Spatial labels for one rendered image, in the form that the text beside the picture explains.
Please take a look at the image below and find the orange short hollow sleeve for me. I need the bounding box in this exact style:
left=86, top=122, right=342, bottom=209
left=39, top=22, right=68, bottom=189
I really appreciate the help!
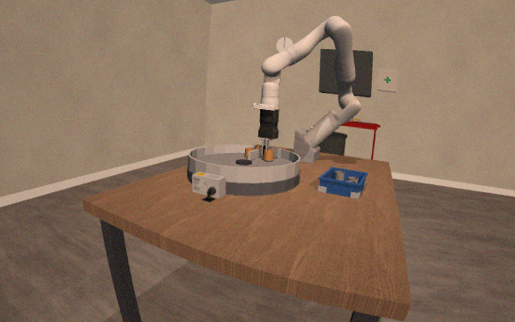
left=245, top=148, right=254, bottom=158
left=264, top=149, right=274, bottom=160

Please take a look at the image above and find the blue crate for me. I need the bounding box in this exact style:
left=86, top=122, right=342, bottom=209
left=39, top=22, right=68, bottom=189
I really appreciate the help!
left=317, top=167, right=367, bottom=199

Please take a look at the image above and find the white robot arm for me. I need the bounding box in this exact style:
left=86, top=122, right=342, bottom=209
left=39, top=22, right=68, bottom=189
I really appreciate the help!
left=261, top=16, right=361, bottom=148

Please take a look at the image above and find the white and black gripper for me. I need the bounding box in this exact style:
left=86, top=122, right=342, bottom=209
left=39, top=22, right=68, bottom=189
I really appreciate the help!
left=252, top=97, right=279, bottom=155

